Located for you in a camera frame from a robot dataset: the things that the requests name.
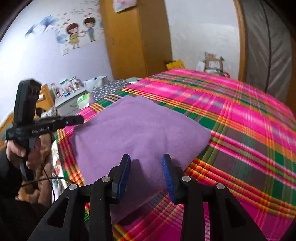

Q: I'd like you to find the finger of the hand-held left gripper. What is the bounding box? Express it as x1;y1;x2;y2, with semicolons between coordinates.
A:
32;115;85;127

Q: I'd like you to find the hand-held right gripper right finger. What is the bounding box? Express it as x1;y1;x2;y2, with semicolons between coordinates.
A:
162;153;269;241

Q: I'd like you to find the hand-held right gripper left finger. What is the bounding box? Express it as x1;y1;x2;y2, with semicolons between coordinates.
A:
28;154;131;241

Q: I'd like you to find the purple fleece garment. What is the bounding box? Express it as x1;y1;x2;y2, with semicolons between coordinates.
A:
69;95;211;226

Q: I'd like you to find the person's left forearm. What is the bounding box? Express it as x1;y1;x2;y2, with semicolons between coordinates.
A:
0;145;49;241

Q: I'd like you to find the person's left hand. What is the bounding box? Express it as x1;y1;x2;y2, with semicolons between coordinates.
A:
6;135;51;171

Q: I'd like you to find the white nightstand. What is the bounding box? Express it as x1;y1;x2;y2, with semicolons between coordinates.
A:
54;89;89;116

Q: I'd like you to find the green tissue pack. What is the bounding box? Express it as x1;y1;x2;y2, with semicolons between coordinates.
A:
77;93;90;109

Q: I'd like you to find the group of bottles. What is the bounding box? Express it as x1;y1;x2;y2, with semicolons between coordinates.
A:
50;76;84;98

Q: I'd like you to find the white paper bag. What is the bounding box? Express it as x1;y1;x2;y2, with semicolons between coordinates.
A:
83;75;108;91

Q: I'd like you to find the grey dotted cloth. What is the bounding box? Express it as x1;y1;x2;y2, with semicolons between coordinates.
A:
91;79;131;102

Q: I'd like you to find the floral white sheet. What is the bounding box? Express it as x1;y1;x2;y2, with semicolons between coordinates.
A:
50;139;70;197

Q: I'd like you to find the brown blanket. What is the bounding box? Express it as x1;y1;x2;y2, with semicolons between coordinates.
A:
15;134;57;207

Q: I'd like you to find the pink green plaid blanket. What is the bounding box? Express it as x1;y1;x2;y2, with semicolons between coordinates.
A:
55;69;296;241

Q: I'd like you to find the wooden wardrobe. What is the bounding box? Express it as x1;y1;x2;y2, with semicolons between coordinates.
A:
99;0;173;80

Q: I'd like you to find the yellow box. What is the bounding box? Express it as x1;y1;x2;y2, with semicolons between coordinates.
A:
166;60;185;70

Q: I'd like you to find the cardboard box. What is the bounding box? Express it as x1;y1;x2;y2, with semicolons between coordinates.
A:
203;52;225;72

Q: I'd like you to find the white plastic bag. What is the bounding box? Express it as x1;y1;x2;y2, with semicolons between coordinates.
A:
113;0;137;12

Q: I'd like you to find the translucent plastic door curtain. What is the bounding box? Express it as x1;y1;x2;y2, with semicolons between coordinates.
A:
238;0;293;102

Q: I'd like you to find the orange wooden bed frame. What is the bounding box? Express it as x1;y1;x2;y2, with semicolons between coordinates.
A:
0;85;56;144

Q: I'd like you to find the black cable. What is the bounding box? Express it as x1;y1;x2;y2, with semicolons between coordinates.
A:
20;162;72;204

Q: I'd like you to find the cartoon couple wall sticker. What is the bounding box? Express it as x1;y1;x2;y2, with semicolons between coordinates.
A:
24;0;103;50

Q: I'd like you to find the wooden door frame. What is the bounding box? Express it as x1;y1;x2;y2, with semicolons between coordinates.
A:
233;0;247;81

